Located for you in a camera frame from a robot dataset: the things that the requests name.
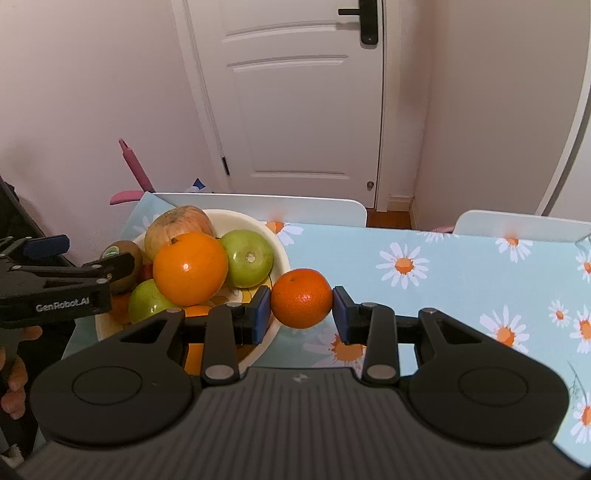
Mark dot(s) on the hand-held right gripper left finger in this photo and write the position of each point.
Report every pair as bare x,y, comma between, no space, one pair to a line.
262,314

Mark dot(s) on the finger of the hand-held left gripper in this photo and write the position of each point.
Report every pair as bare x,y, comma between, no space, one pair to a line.
46,246
115,266

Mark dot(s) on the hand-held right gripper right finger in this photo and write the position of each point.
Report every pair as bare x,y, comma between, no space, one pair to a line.
340,314

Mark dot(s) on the brown kiwi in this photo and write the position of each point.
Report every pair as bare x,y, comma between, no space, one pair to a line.
131,247

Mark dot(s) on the small tangerine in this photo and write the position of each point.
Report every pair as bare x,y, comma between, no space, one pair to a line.
300,300

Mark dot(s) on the large green apple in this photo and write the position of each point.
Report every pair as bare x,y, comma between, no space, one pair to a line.
147,302

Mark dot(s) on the medium orange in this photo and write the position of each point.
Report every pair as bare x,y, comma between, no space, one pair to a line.
189,270

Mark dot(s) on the large orange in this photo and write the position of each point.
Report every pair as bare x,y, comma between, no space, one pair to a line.
194,358

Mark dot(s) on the cream oval dish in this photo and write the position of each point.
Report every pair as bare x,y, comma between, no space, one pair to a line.
231,219

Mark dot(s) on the person's left hand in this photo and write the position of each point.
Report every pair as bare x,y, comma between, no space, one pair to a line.
14,374

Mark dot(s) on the small green apple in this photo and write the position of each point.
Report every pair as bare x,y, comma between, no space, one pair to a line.
248,261

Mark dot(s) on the red yellow apple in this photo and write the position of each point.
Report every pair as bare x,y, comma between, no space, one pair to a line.
178,222

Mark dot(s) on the pink plastic object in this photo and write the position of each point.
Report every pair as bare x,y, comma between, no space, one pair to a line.
134,164

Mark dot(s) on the white chair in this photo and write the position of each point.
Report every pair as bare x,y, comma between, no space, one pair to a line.
508,224
300,210

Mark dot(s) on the blue white object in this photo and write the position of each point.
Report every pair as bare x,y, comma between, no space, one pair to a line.
198,185

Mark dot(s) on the white door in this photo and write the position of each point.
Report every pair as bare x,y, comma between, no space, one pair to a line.
295,115

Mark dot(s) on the white curved frame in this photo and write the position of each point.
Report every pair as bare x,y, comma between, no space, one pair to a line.
568,161

